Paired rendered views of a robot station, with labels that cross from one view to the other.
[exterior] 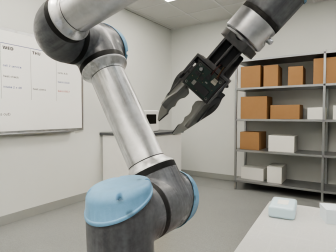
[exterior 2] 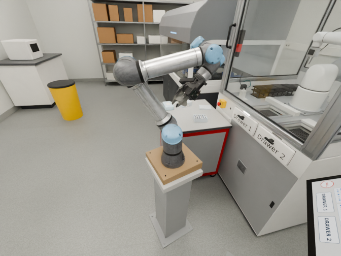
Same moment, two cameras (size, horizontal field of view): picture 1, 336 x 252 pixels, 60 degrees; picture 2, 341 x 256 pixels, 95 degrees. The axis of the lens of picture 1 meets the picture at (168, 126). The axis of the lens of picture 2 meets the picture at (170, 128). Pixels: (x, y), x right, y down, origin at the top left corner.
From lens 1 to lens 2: 70 cm
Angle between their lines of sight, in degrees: 51
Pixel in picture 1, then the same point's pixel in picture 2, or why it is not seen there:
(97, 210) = (175, 140)
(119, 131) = (155, 109)
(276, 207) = (168, 106)
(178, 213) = not seen: hidden behind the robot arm
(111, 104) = (149, 99)
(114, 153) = (14, 79)
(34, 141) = not seen: outside the picture
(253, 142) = (110, 58)
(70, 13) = (152, 75)
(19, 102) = not seen: outside the picture
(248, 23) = (207, 76)
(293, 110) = (129, 37)
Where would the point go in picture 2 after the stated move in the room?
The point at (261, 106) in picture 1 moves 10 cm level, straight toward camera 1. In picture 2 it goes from (111, 34) to (111, 34)
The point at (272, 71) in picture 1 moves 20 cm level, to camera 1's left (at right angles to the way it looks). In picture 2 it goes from (114, 9) to (105, 9)
